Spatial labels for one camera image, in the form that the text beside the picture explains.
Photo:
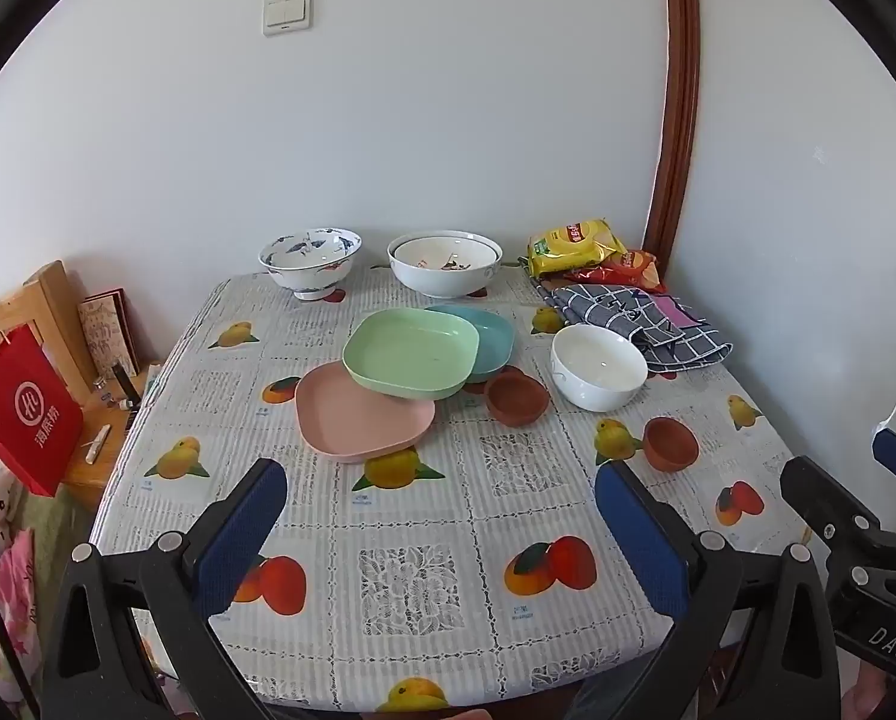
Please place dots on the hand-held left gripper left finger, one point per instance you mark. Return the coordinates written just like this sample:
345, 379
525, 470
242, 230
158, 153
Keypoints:
241, 532

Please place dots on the pink patterned cloth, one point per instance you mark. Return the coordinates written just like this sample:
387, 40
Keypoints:
9, 600

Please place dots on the red paper bag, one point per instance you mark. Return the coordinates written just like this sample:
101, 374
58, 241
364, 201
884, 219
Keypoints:
27, 420

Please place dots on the grey checked cloth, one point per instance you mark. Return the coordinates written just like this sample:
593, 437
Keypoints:
688, 349

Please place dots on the red chip bag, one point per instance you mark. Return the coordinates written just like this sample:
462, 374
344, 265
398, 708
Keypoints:
628, 268

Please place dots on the small brown bowl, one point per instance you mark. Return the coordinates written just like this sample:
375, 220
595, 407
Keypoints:
671, 444
517, 401

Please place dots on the teal square plate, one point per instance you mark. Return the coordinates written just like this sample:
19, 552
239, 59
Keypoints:
493, 341

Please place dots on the green square plate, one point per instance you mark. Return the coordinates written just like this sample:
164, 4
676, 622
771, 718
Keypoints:
410, 352

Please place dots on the wooden chair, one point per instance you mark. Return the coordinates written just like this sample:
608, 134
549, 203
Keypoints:
57, 315

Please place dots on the yellow chip bag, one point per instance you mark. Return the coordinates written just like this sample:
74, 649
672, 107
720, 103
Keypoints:
575, 244

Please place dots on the large white bowl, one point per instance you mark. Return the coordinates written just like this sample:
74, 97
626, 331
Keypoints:
440, 285

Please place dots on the plain white bowl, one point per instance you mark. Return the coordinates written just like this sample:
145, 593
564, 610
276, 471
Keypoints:
598, 367

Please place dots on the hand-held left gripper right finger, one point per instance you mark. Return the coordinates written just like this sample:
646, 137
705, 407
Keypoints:
639, 540

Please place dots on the white light switch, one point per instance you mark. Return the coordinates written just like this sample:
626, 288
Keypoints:
287, 13

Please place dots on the blue patterned white bowl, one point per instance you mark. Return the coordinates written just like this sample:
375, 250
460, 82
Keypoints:
309, 274

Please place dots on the brown patterned book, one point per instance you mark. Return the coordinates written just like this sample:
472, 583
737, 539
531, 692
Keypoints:
106, 334

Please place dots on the fruit print tablecloth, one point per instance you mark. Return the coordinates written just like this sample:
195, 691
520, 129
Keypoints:
455, 510

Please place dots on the small white tube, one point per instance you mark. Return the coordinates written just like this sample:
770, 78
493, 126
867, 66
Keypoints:
97, 444

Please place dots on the brown wooden door frame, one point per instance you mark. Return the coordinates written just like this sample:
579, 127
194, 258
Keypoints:
680, 90

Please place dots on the pink square plate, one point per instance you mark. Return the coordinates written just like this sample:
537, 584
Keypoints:
358, 424

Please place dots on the white bowl with orange print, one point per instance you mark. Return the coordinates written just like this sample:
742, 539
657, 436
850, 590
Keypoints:
433, 251

